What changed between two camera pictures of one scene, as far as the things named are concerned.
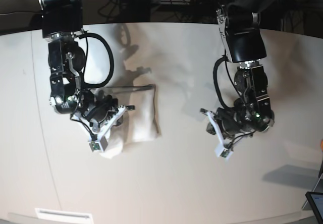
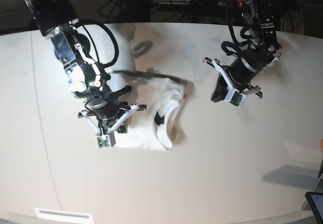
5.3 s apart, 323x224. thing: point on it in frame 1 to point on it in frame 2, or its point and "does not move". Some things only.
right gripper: x=231 y=121 to x=241 y=73
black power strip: x=207 y=1 does not move
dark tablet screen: x=316 y=200 does not move
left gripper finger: x=210 y=129 to x=221 y=89
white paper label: x=58 y=215 does not move
